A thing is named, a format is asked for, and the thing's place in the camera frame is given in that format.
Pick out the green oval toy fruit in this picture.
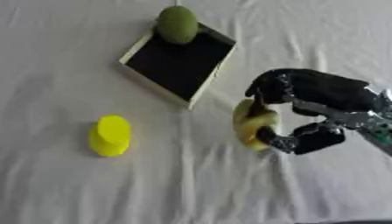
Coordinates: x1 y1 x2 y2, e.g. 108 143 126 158
154 5 201 46

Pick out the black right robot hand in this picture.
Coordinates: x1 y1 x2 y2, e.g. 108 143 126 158
243 68 382 156

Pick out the yellow cylinder block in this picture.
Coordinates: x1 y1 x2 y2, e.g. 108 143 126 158
87 114 134 158

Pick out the yellow-green toy fruit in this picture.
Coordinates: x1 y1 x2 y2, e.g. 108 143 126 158
231 98 282 152

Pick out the open box with black inside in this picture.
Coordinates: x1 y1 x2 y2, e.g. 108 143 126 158
117 20 239 111

